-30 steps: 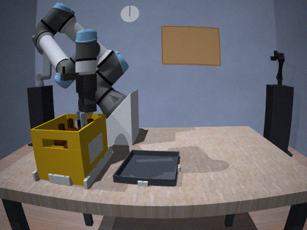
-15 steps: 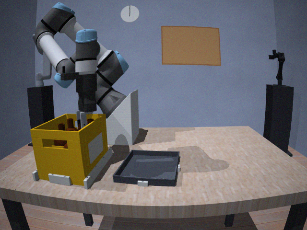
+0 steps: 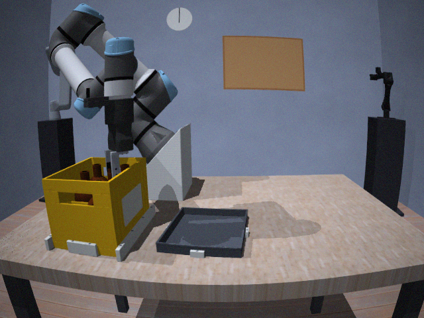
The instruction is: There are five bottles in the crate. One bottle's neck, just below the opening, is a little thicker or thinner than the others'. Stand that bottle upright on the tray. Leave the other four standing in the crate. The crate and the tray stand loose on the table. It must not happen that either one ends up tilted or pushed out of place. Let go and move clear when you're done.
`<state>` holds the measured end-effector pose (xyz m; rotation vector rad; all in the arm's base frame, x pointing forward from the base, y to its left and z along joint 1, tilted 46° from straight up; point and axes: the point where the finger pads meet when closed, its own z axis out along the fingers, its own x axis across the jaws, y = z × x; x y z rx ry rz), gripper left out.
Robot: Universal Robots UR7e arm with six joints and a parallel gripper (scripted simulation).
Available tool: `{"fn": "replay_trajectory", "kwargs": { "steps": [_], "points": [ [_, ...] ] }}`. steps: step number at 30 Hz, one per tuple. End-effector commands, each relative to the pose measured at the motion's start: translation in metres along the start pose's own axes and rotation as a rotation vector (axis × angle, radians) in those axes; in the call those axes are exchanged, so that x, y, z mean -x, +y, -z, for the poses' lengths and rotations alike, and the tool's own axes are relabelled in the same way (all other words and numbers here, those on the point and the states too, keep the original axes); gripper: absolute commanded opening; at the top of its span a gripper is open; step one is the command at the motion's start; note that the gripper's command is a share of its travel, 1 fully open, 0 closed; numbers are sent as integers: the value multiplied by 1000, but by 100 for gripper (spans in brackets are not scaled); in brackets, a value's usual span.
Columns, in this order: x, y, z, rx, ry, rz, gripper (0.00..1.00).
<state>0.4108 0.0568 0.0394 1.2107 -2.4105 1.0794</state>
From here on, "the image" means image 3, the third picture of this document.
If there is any yellow plastic crate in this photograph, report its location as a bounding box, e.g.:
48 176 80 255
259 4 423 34
42 158 149 257

